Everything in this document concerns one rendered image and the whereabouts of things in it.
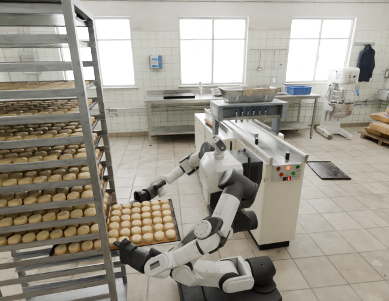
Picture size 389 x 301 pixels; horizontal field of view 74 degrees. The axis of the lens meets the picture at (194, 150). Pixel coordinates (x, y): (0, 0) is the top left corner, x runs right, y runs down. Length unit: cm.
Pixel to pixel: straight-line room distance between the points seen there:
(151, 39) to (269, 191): 415
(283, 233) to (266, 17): 450
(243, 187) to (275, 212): 114
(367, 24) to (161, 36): 430
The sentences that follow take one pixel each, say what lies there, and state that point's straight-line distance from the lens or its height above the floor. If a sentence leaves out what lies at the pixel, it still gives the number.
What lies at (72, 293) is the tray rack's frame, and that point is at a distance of 212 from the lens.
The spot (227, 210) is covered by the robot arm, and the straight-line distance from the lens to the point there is 112.
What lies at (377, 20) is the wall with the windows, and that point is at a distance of 715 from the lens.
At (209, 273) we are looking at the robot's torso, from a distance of 175.
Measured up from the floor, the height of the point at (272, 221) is 31.
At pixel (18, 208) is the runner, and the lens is 128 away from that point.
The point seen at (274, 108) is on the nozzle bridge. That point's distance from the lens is 282.
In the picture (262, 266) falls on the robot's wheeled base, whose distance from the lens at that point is 188.
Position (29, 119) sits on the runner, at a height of 141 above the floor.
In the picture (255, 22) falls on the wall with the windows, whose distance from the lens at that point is 587.
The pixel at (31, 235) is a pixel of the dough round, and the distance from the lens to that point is 141.
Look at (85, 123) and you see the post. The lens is 104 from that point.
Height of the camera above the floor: 162
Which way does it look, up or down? 20 degrees down
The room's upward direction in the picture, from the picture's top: 1 degrees counter-clockwise
